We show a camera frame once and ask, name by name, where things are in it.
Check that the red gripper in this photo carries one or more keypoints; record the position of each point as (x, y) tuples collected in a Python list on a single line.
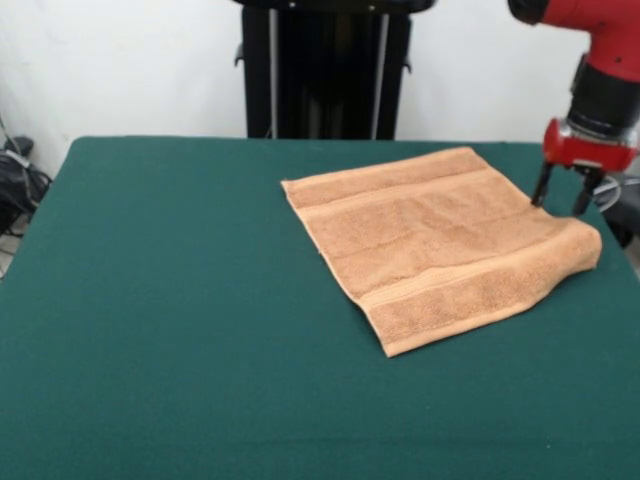
[(590, 152)]

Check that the tan terry towel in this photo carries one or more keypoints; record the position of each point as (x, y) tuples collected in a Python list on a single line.
[(440, 240)]

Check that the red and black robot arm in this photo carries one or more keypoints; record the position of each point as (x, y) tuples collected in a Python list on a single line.
[(607, 95)]

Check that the dark green table cloth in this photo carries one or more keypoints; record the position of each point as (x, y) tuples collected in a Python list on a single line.
[(150, 350)]

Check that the black equipment bundle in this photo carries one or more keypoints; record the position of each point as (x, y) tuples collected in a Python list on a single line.
[(15, 190)]

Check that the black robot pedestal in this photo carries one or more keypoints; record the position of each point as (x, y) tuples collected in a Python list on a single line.
[(325, 75)]

